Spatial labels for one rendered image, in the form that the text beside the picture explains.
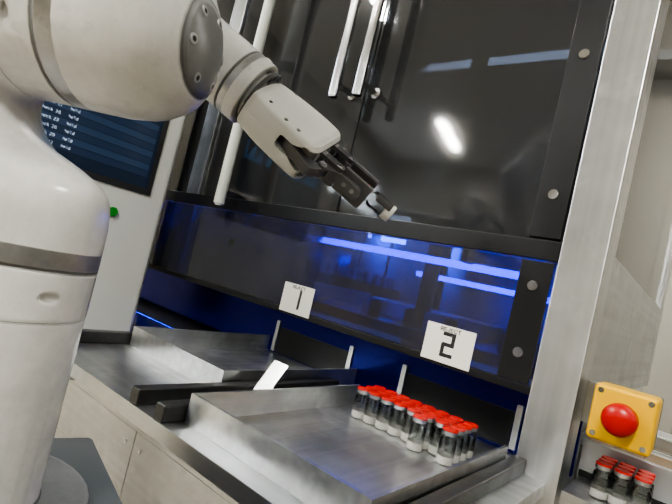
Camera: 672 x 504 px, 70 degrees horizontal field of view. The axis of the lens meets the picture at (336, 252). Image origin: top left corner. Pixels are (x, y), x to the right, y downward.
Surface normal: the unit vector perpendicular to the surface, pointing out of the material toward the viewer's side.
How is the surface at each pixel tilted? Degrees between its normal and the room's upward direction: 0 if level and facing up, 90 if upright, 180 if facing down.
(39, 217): 86
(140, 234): 90
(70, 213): 81
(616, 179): 90
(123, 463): 90
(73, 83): 151
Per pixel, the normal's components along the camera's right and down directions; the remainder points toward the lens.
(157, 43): 0.50, 0.46
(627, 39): -0.60, -0.18
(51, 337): 0.90, 0.20
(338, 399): 0.76, 0.15
